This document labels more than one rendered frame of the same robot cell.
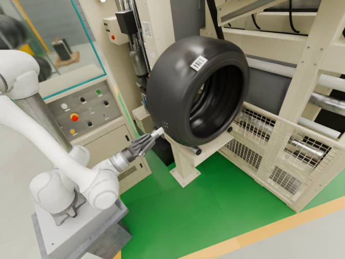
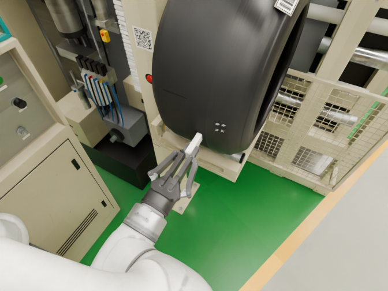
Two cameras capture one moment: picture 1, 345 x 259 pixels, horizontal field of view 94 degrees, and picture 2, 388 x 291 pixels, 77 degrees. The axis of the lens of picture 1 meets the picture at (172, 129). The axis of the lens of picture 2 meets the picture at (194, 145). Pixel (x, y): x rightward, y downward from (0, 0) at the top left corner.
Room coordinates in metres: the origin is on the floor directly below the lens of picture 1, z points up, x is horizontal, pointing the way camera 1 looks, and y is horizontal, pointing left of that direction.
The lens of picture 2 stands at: (0.28, 0.30, 1.65)
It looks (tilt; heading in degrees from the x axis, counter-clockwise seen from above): 53 degrees down; 327
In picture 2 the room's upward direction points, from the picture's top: straight up
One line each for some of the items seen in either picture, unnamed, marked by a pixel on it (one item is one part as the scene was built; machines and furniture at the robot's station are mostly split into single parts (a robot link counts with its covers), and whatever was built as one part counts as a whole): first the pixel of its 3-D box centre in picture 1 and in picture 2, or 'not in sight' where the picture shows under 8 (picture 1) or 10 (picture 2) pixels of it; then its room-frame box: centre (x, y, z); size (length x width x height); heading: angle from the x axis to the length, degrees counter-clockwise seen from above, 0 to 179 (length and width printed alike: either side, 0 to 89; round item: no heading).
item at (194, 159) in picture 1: (182, 143); (200, 149); (0.76, -0.05, 0.83); 0.36 x 0.09 x 0.06; 27
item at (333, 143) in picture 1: (249, 144); (277, 126); (0.77, -0.57, 0.65); 0.90 x 0.02 x 0.70; 27
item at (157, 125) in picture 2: not in sight; (181, 103); (0.98, -0.09, 0.90); 0.40 x 0.03 x 0.10; 117
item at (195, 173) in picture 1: (185, 172); (175, 190); (1.04, -0.04, 0.01); 0.27 x 0.27 x 0.02; 27
